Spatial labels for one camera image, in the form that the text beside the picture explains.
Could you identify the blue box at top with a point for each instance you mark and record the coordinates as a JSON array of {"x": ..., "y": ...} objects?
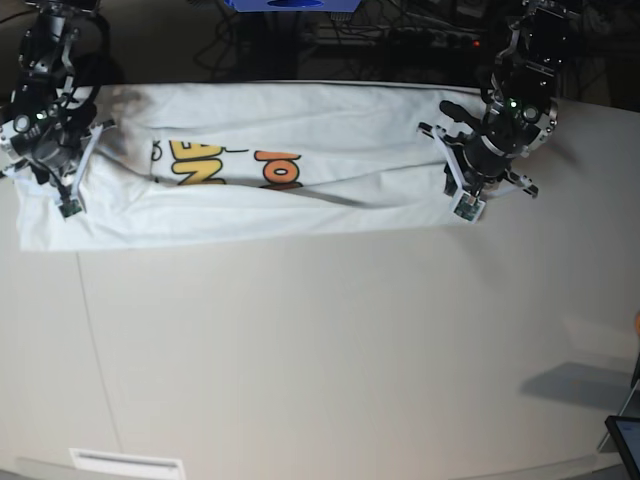
[{"x": 243, "y": 6}]

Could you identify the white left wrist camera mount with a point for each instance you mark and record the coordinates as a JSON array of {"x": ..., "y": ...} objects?
[{"x": 469, "y": 203}]

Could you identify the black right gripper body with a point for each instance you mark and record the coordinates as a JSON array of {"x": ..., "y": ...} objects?
[{"x": 53, "y": 149}]

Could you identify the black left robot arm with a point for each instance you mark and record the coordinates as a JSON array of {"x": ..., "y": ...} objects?
[{"x": 521, "y": 111}]

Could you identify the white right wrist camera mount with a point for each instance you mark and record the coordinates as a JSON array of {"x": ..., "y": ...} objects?
[{"x": 68, "y": 201}]

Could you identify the dark tablet screen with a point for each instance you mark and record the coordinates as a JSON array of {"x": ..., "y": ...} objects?
[{"x": 628, "y": 450}]

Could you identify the white printed T-shirt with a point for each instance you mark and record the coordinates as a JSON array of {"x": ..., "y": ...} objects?
[{"x": 188, "y": 164}]

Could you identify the grey tablet stand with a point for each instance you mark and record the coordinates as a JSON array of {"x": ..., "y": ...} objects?
[{"x": 616, "y": 424}]

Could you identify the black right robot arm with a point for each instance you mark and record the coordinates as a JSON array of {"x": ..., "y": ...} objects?
[{"x": 52, "y": 106}]

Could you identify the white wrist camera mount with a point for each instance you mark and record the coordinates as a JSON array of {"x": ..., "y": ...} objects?
[
  {"x": 469, "y": 203},
  {"x": 68, "y": 201}
]

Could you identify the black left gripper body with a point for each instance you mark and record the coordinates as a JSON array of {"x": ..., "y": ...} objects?
[{"x": 488, "y": 154}]

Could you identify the white paper label sheet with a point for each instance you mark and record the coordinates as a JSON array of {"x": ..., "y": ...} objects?
[{"x": 127, "y": 465}]

